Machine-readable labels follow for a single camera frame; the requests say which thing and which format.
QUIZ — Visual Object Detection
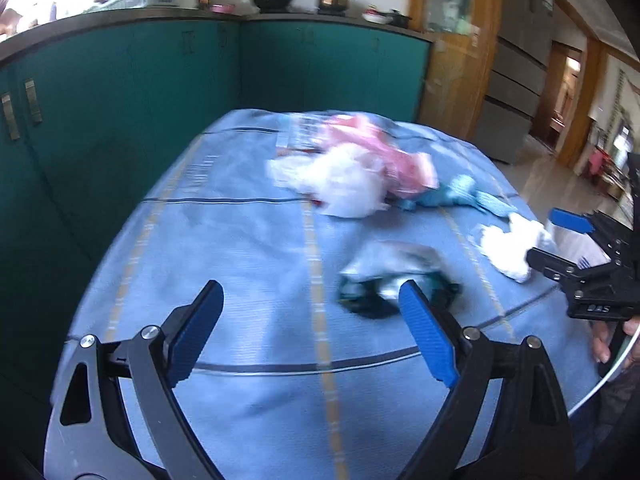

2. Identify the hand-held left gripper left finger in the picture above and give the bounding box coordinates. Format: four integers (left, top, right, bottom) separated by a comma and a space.
44, 280, 226, 480

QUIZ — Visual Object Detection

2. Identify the silver foil snack bag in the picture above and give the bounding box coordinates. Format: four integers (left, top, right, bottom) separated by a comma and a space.
339, 240, 462, 320

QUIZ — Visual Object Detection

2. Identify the white tissue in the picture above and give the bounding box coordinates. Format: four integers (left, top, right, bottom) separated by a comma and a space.
472, 212, 558, 283

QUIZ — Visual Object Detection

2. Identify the pink cloth covered table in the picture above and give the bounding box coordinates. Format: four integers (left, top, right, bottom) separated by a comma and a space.
585, 145, 608, 176

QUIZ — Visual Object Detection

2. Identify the person's right hand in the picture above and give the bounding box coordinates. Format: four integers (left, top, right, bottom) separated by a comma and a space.
590, 316, 640, 366

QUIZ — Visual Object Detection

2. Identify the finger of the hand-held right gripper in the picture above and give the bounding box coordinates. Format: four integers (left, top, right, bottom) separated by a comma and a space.
525, 248, 617, 287
547, 207, 627, 262

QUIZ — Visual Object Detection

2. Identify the teal crumpled cloth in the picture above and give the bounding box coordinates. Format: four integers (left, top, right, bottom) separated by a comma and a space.
400, 174, 520, 220

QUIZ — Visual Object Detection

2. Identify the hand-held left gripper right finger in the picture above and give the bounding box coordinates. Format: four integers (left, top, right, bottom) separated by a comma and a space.
398, 280, 573, 480

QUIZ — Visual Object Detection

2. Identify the white cable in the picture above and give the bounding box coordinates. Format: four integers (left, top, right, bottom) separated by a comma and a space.
567, 332, 640, 416

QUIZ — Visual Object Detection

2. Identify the blue striped tablecloth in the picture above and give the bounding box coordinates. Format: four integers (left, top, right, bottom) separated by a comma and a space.
44, 107, 601, 480

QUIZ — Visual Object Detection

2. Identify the pink plastic bag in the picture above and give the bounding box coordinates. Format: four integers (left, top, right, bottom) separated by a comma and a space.
277, 112, 440, 198

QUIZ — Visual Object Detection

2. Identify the white plastic bag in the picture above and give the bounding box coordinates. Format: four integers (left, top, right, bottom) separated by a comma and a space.
265, 144, 392, 218

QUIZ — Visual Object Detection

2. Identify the grey refrigerator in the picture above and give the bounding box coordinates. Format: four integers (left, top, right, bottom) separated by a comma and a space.
482, 0, 556, 165

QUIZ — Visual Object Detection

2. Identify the wooden framed glass door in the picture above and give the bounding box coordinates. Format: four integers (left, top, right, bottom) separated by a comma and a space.
410, 0, 503, 143

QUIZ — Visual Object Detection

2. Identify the teal base cabinet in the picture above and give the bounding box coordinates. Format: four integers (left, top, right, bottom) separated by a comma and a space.
0, 15, 243, 411
240, 20, 433, 123

